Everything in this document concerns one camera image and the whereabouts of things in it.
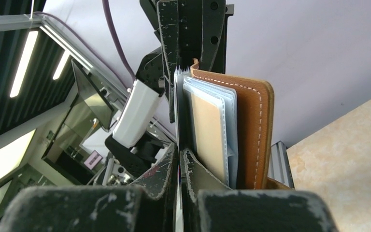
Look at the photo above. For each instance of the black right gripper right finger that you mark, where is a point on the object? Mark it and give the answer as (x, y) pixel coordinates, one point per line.
(210, 206)

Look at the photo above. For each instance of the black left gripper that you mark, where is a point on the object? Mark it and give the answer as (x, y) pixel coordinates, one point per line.
(188, 30)

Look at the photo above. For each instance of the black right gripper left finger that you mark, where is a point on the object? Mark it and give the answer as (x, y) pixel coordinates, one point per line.
(145, 205)

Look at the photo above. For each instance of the brown leather card holder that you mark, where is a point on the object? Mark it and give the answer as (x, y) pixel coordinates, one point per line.
(255, 106)

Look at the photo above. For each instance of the gold card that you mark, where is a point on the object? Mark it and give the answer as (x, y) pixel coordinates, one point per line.
(210, 134)

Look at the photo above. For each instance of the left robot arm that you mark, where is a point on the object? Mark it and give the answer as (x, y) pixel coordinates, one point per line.
(148, 90)

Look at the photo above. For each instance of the aluminium frame rail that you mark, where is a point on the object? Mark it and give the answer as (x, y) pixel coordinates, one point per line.
(279, 171)

